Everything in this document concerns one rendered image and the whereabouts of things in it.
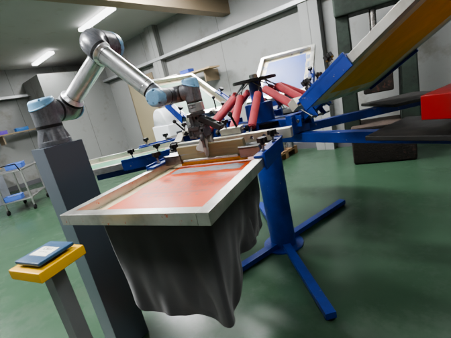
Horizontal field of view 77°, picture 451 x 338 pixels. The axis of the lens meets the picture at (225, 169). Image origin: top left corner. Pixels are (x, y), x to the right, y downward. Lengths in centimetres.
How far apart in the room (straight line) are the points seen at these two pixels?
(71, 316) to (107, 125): 841
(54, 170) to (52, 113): 27
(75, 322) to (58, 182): 76
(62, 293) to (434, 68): 466
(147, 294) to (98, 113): 818
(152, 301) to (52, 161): 79
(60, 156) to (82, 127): 735
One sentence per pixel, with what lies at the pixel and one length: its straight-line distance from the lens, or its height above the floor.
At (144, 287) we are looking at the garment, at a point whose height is 64.
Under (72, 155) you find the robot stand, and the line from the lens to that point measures 158.
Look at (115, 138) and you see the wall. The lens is 928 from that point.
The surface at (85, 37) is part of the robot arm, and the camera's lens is 142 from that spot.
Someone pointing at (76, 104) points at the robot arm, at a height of 137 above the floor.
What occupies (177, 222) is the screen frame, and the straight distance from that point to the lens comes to 79.
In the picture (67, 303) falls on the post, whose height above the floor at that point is 81.
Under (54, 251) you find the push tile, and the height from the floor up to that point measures 97.
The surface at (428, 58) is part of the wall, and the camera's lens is 482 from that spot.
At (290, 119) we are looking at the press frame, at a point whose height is 103.
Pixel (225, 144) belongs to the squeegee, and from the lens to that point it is 130.
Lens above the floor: 126
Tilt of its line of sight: 14 degrees down
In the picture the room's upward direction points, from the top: 13 degrees counter-clockwise
